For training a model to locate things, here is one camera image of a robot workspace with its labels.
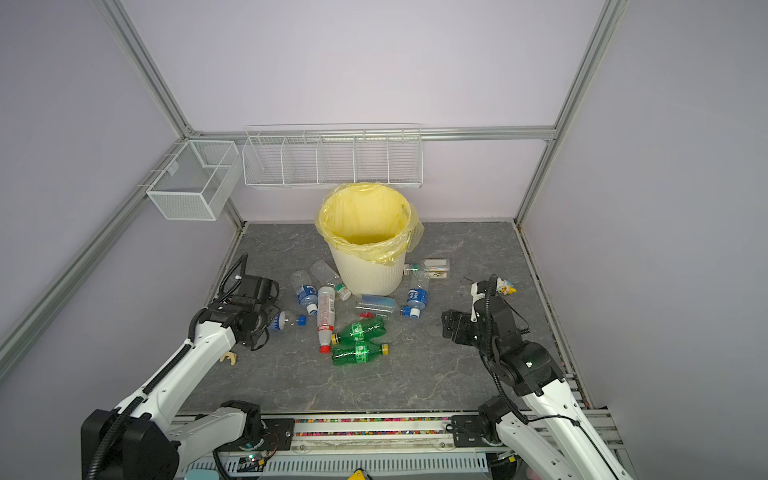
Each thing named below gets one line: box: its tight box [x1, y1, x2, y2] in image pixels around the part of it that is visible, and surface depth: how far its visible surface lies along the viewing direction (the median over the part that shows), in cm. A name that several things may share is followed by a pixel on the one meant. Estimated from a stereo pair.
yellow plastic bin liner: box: [315, 182, 424, 265], surface depth 91 cm
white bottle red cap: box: [317, 286, 336, 354], surface depth 92 cm
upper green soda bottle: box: [331, 316, 387, 345], surface depth 88 cm
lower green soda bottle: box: [331, 341, 390, 365], surface depth 85 cm
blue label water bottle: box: [407, 288, 429, 319], surface depth 95 cm
